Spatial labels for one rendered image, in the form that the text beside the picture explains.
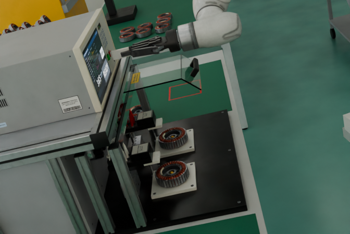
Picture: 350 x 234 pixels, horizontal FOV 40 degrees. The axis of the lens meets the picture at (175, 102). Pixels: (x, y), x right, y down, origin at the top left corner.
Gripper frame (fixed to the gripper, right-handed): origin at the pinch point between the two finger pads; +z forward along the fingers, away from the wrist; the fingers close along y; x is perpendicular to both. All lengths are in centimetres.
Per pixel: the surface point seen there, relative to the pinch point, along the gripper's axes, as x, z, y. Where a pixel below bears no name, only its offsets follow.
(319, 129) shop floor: -118, -83, 120
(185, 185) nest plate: -40.1, -12.3, -26.2
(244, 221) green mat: -43, -29, -45
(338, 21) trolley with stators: -99, -138, 259
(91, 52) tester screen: 8.0, 4.7, -18.0
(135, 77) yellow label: -11.8, -1.2, 5.2
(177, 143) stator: -38.1, -10.2, -1.6
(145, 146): -26.3, -2.2, -19.7
